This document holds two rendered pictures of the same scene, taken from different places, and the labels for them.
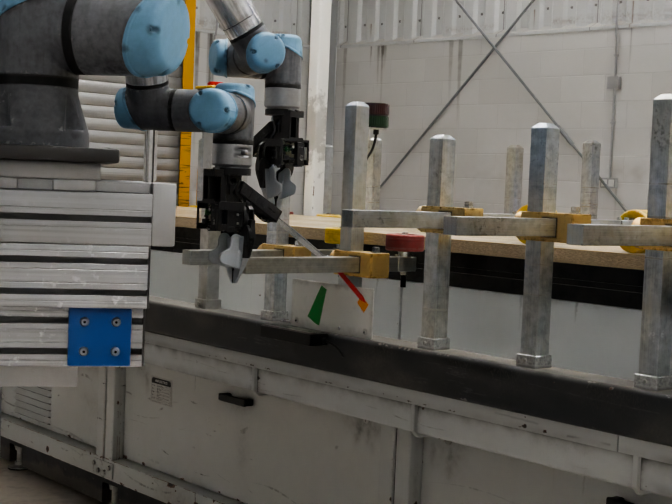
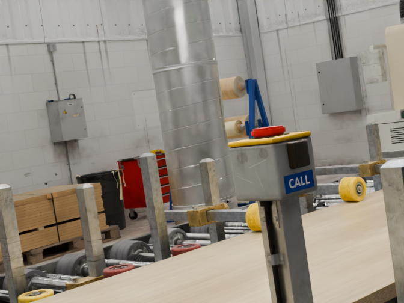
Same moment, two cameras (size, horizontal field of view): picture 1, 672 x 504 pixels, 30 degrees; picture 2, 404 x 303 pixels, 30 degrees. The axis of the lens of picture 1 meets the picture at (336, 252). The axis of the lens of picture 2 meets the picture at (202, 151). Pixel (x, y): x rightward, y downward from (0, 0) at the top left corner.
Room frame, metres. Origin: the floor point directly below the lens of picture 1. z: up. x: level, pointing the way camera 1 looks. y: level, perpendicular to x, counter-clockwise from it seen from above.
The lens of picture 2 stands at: (3.08, 1.16, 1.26)
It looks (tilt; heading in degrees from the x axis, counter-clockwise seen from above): 3 degrees down; 266
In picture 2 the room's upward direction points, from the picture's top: 8 degrees counter-clockwise
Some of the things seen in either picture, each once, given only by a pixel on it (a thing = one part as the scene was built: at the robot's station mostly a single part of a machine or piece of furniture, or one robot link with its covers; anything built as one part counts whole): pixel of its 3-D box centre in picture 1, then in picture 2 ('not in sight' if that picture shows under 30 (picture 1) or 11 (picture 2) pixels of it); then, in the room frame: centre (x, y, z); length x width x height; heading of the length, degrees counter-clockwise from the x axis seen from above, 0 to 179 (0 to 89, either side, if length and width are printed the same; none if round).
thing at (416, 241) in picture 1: (404, 259); not in sight; (2.60, -0.14, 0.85); 0.08 x 0.08 x 0.11
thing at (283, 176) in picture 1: (286, 189); not in sight; (2.63, 0.11, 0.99); 0.06 x 0.03 x 0.09; 40
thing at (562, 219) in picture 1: (550, 226); not in sight; (2.16, -0.37, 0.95); 0.13 x 0.06 x 0.05; 40
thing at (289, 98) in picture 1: (283, 100); not in sight; (2.62, 0.12, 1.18); 0.08 x 0.08 x 0.05
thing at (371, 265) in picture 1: (359, 263); not in sight; (2.54, -0.05, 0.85); 0.13 x 0.06 x 0.05; 40
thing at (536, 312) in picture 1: (539, 261); not in sight; (2.18, -0.35, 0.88); 0.03 x 0.03 x 0.48; 40
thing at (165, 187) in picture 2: not in sight; (151, 184); (3.20, -8.67, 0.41); 0.76 x 0.48 x 0.81; 51
